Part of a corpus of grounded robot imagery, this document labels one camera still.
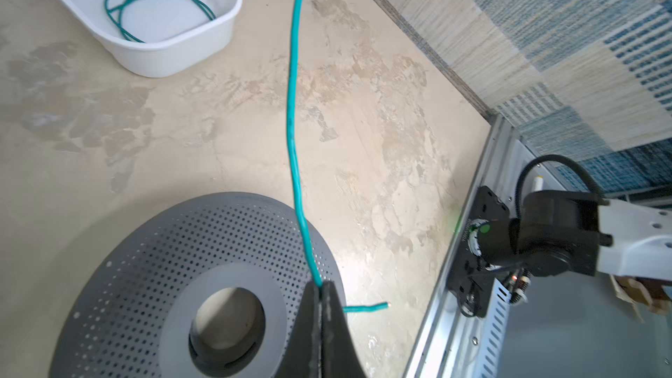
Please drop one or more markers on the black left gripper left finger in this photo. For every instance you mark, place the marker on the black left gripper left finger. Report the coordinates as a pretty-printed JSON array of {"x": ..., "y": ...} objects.
[{"x": 302, "y": 355}]

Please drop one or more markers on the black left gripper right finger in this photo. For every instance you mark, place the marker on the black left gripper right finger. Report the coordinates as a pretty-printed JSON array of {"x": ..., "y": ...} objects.
[{"x": 338, "y": 355}]

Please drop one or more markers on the grey perforated cable spool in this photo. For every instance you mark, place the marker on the grey perforated cable spool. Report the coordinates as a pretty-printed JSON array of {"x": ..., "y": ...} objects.
[{"x": 208, "y": 288}]

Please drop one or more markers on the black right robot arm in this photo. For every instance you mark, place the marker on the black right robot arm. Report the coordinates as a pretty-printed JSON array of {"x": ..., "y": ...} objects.
[{"x": 554, "y": 232}]

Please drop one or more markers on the white plastic tub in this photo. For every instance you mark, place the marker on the white plastic tub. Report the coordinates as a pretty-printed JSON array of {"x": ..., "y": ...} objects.
[{"x": 158, "y": 38}]

